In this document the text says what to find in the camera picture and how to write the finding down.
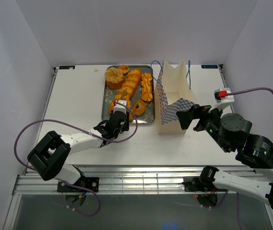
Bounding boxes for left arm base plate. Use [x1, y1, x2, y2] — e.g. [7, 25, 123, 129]
[57, 177, 100, 193]

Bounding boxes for blue checkered paper bag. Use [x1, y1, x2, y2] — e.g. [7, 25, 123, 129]
[154, 60, 197, 134]

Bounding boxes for ring donut bread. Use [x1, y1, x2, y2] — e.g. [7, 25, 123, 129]
[132, 100, 146, 116]

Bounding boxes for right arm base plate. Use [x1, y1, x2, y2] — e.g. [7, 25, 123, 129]
[182, 176, 210, 192]

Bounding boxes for left logo sticker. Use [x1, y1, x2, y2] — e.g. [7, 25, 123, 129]
[59, 66, 75, 69]

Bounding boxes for metal baking tray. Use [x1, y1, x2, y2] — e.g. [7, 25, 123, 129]
[101, 65, 155, 125]

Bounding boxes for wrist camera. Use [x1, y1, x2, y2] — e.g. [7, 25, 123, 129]
[113, 100, 127, 114]
[209, 88, 235, 113]

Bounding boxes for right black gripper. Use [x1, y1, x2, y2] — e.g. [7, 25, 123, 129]
[175, 102, 230, 152]

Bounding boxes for small round bun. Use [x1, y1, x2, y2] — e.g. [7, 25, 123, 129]
[118, 65, 129, 75]

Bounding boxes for sugared round cake bread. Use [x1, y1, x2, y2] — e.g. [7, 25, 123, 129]
[105, 67, 125, 90]

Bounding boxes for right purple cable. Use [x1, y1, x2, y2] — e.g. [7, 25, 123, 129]
[174, 87, 273, 230]

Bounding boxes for right logo sticker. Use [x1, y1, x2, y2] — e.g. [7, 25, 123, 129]
[201, 65, 218, 69]

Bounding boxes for metal tongs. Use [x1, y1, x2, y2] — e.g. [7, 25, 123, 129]
[121, 90, 133, 112]

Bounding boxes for long baguette bread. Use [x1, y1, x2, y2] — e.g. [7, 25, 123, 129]
[108, 69, 142, 114]

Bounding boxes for aluminium frame rail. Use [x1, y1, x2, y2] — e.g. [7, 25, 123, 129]
[12, 165, 271, 195]

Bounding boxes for twisted orange pastry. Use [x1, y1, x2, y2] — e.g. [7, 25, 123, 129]
[141, 73, 153, 102]

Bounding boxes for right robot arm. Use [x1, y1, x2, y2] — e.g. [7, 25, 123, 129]
[176, 104, 273, 209]

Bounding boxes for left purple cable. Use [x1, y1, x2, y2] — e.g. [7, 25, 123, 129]
[13, 102, 139, 217]

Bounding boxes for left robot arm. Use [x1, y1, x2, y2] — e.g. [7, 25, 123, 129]
[27, 111, 129, 192]

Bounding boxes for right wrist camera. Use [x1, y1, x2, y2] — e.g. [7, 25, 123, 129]
[209, 88, 235, 113]

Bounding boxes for purple cable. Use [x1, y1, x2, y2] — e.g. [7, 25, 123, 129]
[174, 87, 273, 230]
[13, 102, 139, 217]

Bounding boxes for logo sticker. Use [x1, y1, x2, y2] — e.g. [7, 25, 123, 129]
[59, 66, 75, 69]
[201, 65, 218, 69]

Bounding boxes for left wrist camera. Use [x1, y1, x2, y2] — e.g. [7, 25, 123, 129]
[113, 100, 127, 114]

